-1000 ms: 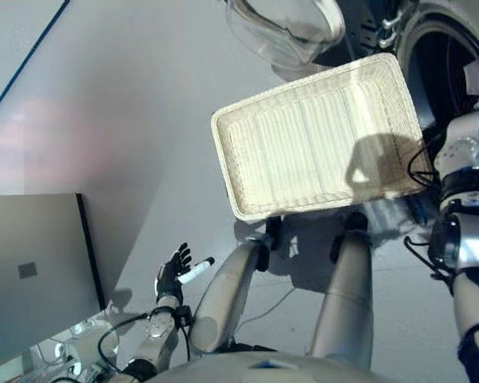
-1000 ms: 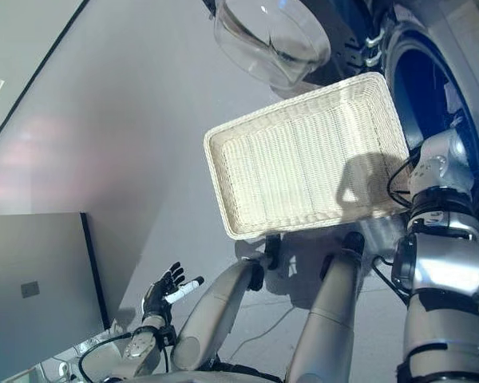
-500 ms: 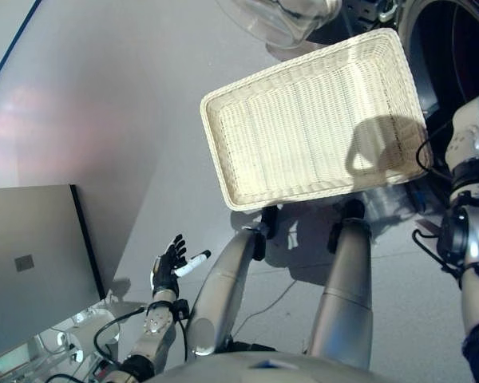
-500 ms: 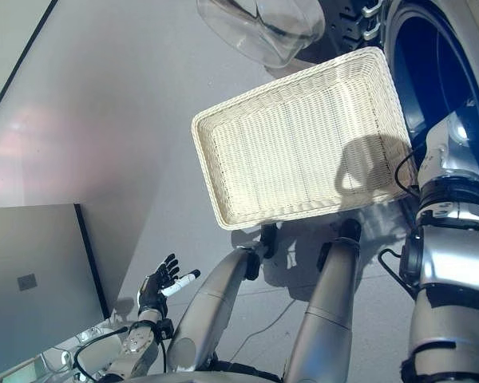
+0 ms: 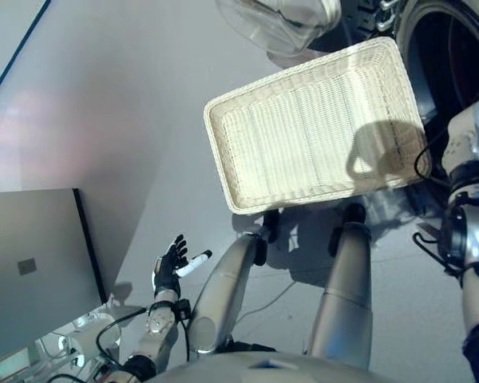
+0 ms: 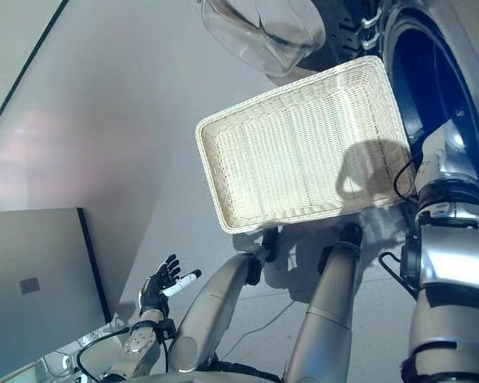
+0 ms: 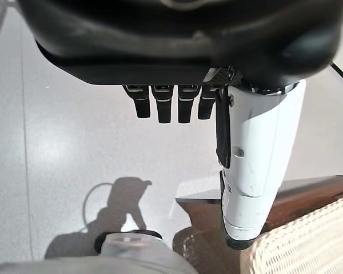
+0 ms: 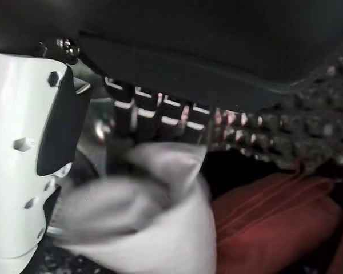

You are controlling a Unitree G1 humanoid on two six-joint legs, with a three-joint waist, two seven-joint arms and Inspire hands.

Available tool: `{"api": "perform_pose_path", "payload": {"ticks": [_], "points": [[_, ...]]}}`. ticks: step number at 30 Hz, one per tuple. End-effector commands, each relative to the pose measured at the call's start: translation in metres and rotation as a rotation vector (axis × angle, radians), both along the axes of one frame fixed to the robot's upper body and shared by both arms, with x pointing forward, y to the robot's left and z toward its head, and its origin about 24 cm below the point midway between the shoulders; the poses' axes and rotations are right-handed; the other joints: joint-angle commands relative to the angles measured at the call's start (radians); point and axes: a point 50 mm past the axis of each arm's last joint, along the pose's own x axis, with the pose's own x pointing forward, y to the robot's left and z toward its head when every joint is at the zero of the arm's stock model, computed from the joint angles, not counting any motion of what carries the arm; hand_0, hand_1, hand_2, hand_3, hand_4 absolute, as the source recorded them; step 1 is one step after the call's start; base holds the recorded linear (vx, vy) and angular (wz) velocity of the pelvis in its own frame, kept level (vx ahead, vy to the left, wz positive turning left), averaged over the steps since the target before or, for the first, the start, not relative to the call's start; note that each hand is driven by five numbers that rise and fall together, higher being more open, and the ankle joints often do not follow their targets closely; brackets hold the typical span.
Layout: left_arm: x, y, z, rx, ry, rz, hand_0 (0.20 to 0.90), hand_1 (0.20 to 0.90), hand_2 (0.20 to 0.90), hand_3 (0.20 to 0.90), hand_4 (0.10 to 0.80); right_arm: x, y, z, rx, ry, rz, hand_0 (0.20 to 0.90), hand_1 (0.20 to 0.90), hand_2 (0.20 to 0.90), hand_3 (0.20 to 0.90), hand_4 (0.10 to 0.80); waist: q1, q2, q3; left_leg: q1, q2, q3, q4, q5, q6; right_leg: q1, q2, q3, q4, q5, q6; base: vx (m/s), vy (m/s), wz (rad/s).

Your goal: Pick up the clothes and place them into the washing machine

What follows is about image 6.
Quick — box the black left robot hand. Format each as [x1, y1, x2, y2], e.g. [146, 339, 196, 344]
[138, 254, 203, 320]

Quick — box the dark grey washing machine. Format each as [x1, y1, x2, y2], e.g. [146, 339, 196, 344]
[303, 0, 479, 224]

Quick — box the silver left robot leg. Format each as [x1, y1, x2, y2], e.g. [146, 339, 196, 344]
[168, 227, 280, 368]

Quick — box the silver robot leg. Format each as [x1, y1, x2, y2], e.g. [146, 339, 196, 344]
[283, 223, 362, 383]
[168, 227, 280, 368]

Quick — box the silver robot torso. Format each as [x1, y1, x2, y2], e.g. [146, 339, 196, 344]
[115, 358, 304, 383]

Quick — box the grey socket plate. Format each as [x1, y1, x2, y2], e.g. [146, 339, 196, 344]
[18, 276, 41, 295]

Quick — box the silver right robot leg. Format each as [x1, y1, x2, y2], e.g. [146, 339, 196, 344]
[283, 223, 362, 383]

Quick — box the cream wicker basket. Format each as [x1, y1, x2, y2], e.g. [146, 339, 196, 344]
[195, 56, 418, 235]

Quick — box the round glass washer door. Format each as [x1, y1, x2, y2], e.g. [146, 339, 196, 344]
[199, 0, 327, 77]

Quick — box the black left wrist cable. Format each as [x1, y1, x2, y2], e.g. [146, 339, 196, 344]
[75, 325, 172, 374]

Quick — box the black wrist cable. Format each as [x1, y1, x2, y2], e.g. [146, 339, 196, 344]
[393, 153, 422, 200]
[75, 325, 172, 374]

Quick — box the thin floor cable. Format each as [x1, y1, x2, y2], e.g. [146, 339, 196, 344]
[223, 298, 296, 356]

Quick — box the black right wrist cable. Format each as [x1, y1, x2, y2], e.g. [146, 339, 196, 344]
[393, 153, 422, 200]

